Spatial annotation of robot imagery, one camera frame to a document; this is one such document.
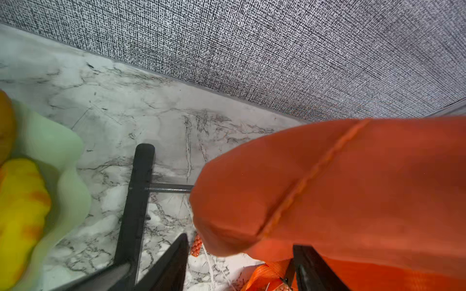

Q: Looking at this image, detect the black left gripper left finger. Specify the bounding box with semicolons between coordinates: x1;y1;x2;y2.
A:
133;234;189;291

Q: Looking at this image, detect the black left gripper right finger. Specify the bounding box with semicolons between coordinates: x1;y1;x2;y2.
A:
293;245;350;291

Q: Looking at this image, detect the red sling bag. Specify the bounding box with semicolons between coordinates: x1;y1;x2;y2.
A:
190;116;466;279

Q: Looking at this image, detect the black clothes rack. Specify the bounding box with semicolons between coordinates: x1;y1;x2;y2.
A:
59;144;192;291

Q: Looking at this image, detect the yellow fruit piece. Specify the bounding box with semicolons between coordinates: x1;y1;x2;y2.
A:
1;158;52;291

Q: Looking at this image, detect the light green plate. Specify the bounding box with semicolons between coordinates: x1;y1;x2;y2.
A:
12;100;92;291

